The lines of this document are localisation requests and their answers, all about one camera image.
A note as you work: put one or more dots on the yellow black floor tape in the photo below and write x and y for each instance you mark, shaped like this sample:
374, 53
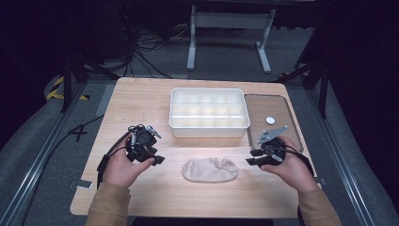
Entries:
56, 89

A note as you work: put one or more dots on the grey tape strip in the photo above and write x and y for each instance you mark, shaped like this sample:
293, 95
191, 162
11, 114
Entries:
105, 100

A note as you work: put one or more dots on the white divided storage box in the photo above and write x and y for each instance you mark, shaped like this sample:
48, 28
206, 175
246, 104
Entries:
208, 113

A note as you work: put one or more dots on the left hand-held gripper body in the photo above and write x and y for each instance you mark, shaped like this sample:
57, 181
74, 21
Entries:
142, 142

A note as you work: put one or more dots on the beige sock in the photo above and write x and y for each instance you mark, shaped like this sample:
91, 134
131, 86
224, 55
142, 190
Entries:
209, 170

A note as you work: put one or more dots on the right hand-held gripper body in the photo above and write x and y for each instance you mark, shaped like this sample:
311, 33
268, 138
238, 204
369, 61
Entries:
273, 147

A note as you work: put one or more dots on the white tape piece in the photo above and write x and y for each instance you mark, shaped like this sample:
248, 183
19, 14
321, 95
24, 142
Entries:
81, 184

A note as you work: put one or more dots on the person's left hand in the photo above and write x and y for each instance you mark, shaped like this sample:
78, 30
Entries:
123, 171

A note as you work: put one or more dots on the aluminium floor rail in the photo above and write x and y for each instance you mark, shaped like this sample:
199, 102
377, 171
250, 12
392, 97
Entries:
37, 157
342, 157

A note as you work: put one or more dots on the white metal table frame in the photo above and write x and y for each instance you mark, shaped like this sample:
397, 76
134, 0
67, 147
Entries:
230, 20

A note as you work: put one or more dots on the black metal stand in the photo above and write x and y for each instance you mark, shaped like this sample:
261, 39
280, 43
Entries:
78, 67
316, 73

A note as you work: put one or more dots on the person's right hand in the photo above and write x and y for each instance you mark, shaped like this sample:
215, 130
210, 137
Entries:
291, 171

